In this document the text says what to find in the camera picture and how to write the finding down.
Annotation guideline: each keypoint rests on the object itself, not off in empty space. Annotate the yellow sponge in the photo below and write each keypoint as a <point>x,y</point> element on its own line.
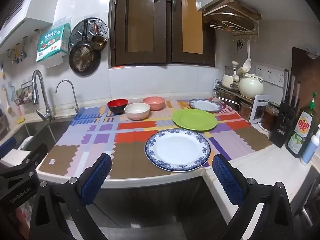
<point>21,120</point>

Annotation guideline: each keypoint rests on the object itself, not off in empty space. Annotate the steel sink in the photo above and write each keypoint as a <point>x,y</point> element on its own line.
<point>32,130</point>

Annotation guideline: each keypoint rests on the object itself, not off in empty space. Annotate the dark wooden window sash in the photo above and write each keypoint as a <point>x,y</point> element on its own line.
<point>142,25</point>
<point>192,30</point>

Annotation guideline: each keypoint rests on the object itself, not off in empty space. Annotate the black scissors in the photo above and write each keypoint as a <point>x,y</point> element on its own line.
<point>239,45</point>

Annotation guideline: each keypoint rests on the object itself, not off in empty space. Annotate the thin chrome filter faucet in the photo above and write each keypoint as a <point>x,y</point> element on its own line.
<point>75,97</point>

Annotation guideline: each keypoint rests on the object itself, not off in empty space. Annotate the wall rack with boards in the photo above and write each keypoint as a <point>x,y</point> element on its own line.
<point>232,15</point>

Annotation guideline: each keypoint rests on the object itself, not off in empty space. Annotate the dark brown cutting board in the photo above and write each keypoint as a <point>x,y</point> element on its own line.
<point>305,80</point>

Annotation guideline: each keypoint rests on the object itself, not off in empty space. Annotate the white bowl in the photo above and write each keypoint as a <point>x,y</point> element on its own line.
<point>137,112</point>

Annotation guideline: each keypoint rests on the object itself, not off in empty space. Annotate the white plastic grid rack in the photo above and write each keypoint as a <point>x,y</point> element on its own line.
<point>216,87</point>

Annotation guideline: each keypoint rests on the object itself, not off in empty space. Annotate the green plate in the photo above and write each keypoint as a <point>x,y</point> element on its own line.
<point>194,120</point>

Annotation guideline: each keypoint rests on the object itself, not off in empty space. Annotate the perforated steel steamer plate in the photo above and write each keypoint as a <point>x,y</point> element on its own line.
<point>102,28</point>

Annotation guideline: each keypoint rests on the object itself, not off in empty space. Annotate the pink bowl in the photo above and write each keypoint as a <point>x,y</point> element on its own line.
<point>154,103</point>

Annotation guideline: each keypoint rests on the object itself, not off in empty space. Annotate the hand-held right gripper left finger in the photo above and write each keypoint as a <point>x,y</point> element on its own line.
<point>97,177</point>

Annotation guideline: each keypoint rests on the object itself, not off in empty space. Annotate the colourful patterned table mat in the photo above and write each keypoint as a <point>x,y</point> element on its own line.
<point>130,135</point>

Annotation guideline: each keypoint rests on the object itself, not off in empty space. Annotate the glass jar with dark contents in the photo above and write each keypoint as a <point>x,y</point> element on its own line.
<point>270,117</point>

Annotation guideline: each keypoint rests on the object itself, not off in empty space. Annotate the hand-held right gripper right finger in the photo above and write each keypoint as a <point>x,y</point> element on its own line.
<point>227,180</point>

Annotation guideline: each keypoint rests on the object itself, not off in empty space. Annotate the red bowl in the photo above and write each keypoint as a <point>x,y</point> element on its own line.
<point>117,108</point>

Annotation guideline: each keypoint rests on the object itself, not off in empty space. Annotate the white plastic stand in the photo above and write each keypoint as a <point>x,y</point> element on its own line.
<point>256,112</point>

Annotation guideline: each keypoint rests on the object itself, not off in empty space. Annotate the green white paper towel box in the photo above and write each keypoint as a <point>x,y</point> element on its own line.
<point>51,42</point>

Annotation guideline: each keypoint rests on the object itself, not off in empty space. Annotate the chrome kitchen faucet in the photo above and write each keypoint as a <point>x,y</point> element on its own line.
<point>37,85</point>

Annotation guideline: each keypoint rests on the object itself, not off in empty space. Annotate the small brass pot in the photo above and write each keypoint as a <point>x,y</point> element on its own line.
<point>98,42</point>

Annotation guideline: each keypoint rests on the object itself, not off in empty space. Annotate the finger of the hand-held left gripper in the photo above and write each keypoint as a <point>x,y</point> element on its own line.
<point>7,146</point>
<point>36,155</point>

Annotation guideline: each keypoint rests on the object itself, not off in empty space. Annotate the white wall socket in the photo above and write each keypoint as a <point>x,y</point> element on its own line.
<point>279,78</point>
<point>270,75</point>
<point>260,71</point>

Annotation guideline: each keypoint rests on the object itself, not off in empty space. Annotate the green dish soap bottle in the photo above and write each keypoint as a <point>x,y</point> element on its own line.
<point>300,135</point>

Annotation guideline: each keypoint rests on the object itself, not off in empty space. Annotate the steel pot with lid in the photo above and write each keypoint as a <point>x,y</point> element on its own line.
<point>228,100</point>

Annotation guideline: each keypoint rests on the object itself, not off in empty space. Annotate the blue floral white plate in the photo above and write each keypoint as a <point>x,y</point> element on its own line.
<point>205,105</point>
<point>177,150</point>

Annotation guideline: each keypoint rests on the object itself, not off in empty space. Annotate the black frying pan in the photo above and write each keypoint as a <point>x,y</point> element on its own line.
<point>81,60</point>

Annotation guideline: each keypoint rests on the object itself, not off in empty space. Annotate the white ladle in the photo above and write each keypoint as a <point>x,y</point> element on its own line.
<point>247,61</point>

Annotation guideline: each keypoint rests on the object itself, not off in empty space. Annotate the cream ceramic casserole pot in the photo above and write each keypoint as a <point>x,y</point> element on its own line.
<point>251,86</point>

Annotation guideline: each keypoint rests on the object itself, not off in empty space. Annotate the blue pump bottle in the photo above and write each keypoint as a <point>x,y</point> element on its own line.
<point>311,147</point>

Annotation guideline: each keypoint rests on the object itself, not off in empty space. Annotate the steel pot rack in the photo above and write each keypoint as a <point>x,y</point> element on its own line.
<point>225,90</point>

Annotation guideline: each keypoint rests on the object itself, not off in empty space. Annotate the cream pot with glass lid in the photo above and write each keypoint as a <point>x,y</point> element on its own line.
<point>228,80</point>

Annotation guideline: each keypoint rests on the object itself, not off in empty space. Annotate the black knife block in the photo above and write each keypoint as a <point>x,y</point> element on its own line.
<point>282,127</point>

